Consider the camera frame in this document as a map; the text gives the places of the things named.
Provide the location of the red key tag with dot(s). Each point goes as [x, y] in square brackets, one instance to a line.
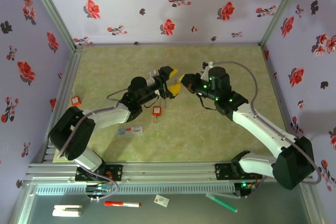
[75, 100]
[156, 110]

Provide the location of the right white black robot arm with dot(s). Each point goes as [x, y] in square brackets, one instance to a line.
[260, 127]

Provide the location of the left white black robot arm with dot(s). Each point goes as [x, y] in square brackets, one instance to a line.
[107, 116]

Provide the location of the green controller circuit board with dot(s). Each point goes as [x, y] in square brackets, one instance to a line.
[101, 187]

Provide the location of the black controller box green light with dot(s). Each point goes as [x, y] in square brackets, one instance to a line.
[244, 186]

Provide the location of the small white printed card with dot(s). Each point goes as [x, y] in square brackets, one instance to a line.
[161, 200]

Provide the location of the red white marker pen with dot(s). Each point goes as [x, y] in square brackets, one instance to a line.
[122, 204]

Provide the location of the green marker pen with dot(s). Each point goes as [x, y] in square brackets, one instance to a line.
[221, 202]

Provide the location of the white plastic block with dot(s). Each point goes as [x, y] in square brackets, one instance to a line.
[67, 211]

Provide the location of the thin aluminium back rail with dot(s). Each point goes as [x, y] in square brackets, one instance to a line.
[170, 44]

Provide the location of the aluminium side rail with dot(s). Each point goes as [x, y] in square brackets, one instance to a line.
[273, 77]
[68, 77]

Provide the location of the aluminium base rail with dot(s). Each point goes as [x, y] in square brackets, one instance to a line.
[170, 171]

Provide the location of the aluminium corner post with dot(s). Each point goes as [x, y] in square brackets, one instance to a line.
[280, 11]
[53, 11]

